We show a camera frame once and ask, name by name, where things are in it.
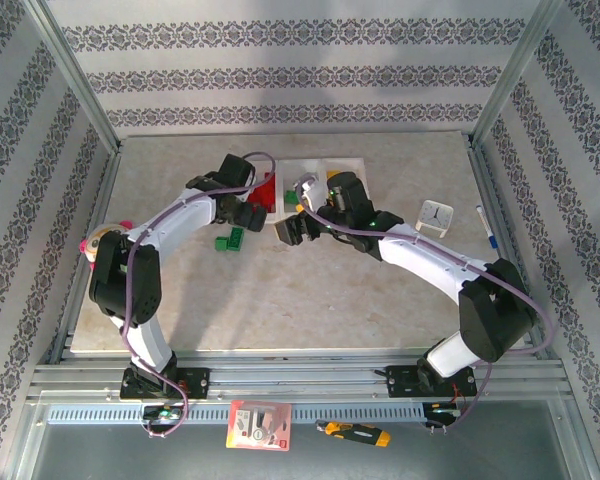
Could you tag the white marker with blue cap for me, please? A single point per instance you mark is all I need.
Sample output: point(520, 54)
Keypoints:
point(486, 225)

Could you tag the small red lego brick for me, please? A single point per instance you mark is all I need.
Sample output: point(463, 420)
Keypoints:
point(269, 177)

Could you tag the small yellow lego brick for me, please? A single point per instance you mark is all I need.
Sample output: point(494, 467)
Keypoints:
point(332, 174)

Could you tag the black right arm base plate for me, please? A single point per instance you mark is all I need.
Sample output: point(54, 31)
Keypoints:
point(397, 382)

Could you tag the yellow and black screwdriver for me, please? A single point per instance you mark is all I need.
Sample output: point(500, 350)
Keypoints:
point(355, 433)

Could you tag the aluminium mounting rail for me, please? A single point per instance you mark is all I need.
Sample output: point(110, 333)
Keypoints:
point(290, 380)

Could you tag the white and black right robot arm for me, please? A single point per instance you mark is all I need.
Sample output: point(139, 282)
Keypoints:
point(430, 260)

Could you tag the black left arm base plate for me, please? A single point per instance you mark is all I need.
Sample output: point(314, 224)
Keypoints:
point(195, 382)

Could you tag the aluminium corner post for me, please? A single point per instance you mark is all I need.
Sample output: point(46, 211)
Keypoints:
point(73, 75)
point(513, 75)

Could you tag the white square clock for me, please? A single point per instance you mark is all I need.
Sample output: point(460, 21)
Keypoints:
point(435, 216)

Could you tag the plush doll with glasses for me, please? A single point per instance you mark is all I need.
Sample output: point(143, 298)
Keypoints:
point(105, 231)

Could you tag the long green lego brick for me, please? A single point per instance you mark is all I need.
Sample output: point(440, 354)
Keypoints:
point(237, 238)

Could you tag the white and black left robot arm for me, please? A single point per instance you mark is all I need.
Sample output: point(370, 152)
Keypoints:
point(180, 220)

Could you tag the small electronics board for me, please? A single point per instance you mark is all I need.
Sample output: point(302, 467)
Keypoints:
point(442, 411)
point(162, 413)

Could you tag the aluminium side rail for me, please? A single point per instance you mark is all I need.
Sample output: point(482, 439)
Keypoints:
point(102, 200)
point(485, 175)

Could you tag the pink blister pack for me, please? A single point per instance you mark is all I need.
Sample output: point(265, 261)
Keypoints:
point(257, 425)

